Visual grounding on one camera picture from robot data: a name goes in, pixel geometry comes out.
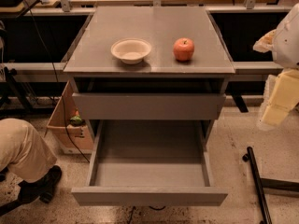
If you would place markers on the grey top drawer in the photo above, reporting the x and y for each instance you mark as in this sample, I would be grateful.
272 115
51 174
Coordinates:
149 106

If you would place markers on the grey drawer cabinet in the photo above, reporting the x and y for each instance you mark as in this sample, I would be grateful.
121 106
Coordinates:
93 69

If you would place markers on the person leg beige trousers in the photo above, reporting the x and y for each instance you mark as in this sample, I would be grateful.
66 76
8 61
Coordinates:
23 151

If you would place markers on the red apple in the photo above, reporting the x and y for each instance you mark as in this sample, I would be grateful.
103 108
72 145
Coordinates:
183 49

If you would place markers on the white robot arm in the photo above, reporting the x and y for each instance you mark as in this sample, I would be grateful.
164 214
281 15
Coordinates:
283 42

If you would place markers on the black shoe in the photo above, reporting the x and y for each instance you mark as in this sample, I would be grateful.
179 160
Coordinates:
43 189

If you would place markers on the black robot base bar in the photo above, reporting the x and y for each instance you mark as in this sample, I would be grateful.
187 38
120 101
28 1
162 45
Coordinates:
266 183

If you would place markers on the grey drawer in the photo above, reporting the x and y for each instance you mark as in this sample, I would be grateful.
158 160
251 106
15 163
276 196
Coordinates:
150 163
149 106

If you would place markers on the green toy in box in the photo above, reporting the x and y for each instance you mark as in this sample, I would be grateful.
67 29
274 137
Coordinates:
76 120

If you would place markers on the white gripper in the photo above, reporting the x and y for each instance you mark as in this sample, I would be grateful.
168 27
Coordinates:
287 46

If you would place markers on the cardboard box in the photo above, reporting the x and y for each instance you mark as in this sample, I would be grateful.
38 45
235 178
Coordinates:
71 139

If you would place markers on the white paper bowl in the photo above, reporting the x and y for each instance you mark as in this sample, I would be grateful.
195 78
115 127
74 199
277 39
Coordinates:
131 50

